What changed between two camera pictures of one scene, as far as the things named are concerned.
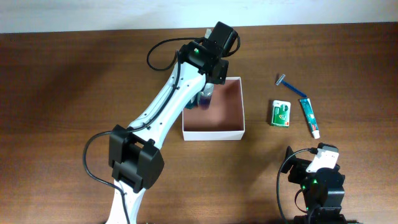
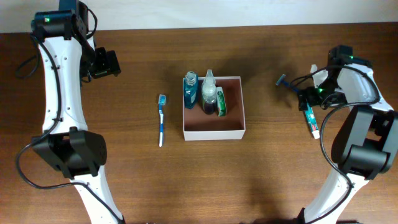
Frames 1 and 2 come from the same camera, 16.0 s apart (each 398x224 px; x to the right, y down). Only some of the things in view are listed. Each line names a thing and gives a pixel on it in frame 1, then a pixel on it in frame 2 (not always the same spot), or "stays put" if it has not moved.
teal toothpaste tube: [310, 117] stays put
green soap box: [280, 113] -> [221, 102]
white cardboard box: [223, 120] stays put
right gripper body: [294, 165] -> [304, 99]
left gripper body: [218, 74] -> [104, 64]
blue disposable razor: [280, 80] stays put
